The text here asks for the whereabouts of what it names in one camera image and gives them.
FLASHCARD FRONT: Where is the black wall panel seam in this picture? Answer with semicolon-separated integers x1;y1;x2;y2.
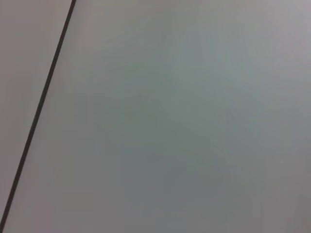
0;0;77;233

